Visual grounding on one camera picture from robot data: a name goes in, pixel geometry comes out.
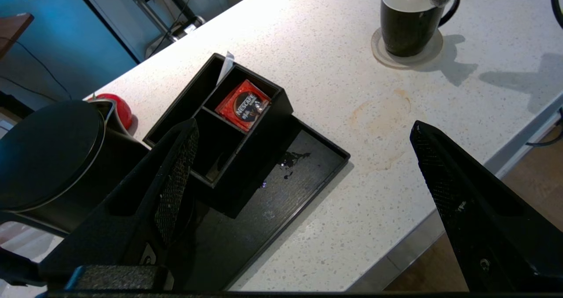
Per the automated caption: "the brown wooden desk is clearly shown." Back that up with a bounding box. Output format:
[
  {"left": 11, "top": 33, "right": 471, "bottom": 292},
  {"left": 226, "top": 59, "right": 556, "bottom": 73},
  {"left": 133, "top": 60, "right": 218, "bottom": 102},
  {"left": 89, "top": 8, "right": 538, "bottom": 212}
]
[{"left": 0, "top": 12, "right": 35, "bottom": 59}]

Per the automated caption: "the white paper sachet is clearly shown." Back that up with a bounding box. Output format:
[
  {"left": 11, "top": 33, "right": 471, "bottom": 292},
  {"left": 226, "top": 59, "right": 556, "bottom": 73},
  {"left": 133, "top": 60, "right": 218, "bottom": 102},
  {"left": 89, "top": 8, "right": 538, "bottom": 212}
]
[{"left": 216, "top": 51, "right": 235, "bottom": 87}]

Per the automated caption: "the grey white refrigerator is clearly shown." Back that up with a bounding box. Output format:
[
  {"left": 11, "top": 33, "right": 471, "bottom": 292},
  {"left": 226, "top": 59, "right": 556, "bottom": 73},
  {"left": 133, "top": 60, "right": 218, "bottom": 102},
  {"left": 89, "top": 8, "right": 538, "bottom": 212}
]
[{"left": 0, "top": 0, "right": 143, "bottom": 112}]

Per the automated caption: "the black adapter cable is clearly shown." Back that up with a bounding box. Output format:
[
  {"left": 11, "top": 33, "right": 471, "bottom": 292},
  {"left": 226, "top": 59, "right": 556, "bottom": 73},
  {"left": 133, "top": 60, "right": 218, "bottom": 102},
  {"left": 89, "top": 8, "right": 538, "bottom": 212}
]
[{"left": 526, "top": 109, "right": 563, "bottom": 148}]

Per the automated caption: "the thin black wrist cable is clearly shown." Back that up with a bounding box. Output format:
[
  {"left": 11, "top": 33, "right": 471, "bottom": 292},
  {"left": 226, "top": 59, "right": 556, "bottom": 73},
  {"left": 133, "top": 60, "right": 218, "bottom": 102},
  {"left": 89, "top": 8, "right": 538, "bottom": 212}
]
[{"left": 550, "top": 0, "right": 563, "bottom": 30}]

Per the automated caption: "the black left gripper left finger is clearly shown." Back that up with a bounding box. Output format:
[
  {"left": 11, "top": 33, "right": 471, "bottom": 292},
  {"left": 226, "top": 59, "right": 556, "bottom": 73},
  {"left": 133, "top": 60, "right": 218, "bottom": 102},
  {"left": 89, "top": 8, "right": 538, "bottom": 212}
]
[{"left": 40, "top": 119, "right": 201, "bottom": 288}]

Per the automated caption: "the black rectangular serving tray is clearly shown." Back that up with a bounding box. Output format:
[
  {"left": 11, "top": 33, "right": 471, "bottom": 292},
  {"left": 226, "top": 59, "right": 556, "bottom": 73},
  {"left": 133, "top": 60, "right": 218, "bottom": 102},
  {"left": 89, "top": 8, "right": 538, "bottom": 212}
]
[{"left": 174, "top": 116, "right": 351, "bottom": 292}]

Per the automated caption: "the black compartment organizer box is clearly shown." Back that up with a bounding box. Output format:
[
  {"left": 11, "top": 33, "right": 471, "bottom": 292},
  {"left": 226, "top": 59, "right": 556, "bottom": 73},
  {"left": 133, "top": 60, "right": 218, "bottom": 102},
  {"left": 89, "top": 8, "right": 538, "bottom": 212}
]
[{"left": 143, "top": 53, "right": 294, "bottom": 219}]

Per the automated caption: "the round clear coaster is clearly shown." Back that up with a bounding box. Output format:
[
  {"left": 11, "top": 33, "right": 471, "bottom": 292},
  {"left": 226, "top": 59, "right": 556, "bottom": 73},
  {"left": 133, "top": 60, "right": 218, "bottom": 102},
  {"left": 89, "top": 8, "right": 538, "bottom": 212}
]
[{"left": 371, "top": 28, "right": 444, "bottom": 69}]

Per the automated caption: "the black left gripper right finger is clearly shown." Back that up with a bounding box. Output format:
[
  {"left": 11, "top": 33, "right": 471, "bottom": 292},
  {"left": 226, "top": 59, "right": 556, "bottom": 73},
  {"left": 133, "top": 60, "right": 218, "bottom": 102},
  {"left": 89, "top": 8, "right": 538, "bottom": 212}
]
[{"left": 410, "top": 120, "right": 563, "bottom": 292}]

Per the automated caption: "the red instant coffee sachet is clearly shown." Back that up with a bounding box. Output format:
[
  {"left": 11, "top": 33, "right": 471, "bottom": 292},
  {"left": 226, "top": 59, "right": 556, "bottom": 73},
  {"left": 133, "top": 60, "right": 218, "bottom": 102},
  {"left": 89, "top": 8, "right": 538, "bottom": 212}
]
[{"left": 215, "top": 80, "right": 271, "bottom": 133}]

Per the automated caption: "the black mug white inside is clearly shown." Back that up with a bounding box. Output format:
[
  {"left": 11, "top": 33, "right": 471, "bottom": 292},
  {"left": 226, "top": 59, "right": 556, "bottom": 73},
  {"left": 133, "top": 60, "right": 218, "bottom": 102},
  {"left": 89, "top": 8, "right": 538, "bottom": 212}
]
[{"left": 380, "top": 0, "right": 461, "bottom": 58}]

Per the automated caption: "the red strawberry shaped ornament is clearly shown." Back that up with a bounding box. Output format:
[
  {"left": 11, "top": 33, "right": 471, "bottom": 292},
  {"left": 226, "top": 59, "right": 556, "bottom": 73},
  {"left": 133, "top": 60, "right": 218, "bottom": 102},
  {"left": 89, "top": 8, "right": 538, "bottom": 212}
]
[{"left": 87, "top": 93, "right": 133, "bottom": 131}]

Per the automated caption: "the black electric kettle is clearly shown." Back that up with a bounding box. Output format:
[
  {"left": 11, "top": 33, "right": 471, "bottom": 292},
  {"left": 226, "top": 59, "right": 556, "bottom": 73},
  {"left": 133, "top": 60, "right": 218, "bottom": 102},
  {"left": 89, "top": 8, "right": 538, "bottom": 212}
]
[{"left": 0, "top": 99, "right": 151, "bottom": 238}]

